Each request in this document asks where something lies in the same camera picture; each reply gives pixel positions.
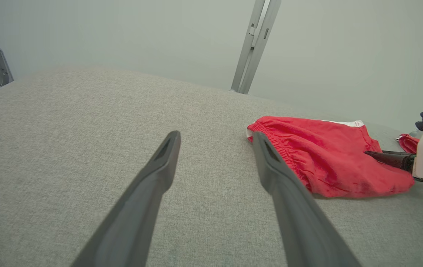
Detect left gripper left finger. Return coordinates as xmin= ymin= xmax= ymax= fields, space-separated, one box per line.
xmin=70 ymin=130 xmax=181 ymax=267

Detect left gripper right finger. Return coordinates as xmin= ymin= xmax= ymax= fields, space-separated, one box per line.
xmin=252 ymin=131 xmax=363 ymax=267

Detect red white basketball jersey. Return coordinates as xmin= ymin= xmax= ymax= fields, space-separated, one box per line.
xmin=396 ymin=133 xmax=420 ymax=154

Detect red shorts with white trim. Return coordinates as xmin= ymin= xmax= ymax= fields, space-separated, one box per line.
xmin=246 ymin=116 xmax=416 ymax=199

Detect grey double partition post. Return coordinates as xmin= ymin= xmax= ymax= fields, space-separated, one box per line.
xmin=230 ymin=0 xmax=282 ymax=95

